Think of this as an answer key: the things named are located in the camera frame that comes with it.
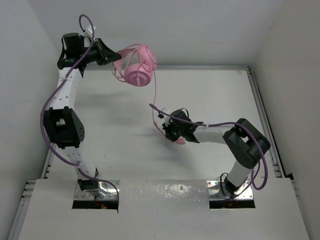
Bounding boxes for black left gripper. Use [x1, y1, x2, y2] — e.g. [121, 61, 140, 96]
[79, 38, 122, 67]

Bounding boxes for pink headphones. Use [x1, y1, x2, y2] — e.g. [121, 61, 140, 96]
[112, 44, 157, 87]

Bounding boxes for aluminium table frame rail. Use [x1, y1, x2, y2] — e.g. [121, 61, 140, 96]
[18, 66, 308, 240]

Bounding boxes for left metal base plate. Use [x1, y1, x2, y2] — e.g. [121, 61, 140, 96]
[74, 182, 118, 201]

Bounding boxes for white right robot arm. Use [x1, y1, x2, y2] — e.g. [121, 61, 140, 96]
[158, 108, 271, 196]

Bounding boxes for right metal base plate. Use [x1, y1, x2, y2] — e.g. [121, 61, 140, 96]
[206, 179, 254, 201]

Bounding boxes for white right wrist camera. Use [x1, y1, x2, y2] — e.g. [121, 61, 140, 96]
[157, 107, 171, 126]

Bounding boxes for metal base plate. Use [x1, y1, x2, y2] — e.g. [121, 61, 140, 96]
[206, 179, 254, 201]
[74, 182, 118, 201]

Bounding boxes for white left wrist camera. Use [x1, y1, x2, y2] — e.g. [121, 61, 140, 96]
[83, 25, 96, 38]

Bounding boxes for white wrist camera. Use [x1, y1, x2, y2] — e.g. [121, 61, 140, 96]
[157, 107, 171, 126]
[83, 25, 96, 38]

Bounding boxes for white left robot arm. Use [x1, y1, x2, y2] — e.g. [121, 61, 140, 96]
[41, 32, 121, 194]

